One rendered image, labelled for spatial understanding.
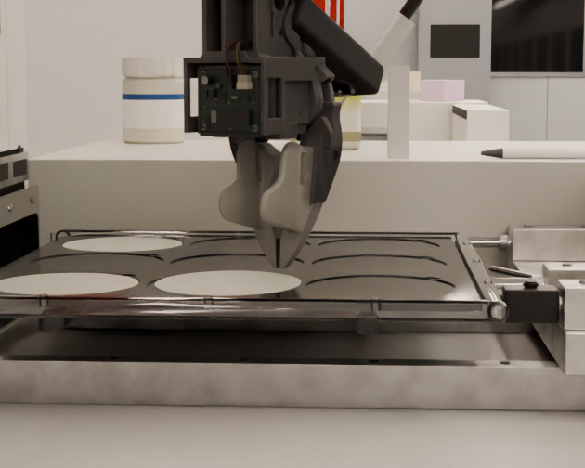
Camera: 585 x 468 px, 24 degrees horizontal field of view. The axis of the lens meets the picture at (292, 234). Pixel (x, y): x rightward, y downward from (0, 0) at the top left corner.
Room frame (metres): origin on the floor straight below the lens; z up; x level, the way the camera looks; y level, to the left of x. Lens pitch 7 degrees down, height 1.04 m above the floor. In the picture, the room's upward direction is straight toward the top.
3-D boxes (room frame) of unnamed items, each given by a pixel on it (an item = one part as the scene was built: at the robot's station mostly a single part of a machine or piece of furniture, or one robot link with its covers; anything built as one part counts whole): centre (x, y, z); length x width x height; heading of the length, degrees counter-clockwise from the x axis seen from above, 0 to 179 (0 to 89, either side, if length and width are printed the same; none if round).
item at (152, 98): (1.53, 0.16, 1.01); 0.07 x 0.07 x 0.10
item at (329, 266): (1.02, 0.04, 0.90); 0.34 x 0.34 x 0.01; 87
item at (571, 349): (1.02, -0.22, 0.87); 0.36 x 0.08 x 0.03; 177
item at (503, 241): (1.19, -0.17, 0.89); 0.05 x 0.01 x 0.01; 87
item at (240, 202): (0.96, 0.03, 0.95); 0.06 x 0.03 x 0.09; 144
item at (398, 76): (1.26, -0.08, 1.03); 0.06 x 0.04 x 0.13; 87
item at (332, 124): (0.96, -0.01, 1.00); 0.05 x 0.02 x 0.09; 54
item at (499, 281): (0.95, -0.16, 0.89); 0.05 x 0.01 x 0.01; 87
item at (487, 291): (1.01, -0.14, 0.90); 0.38 x 0.01 x 0.01; 177
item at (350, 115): (1.41, -0.04, 1.00); 0.07 x 0.07 x 0.07; 89
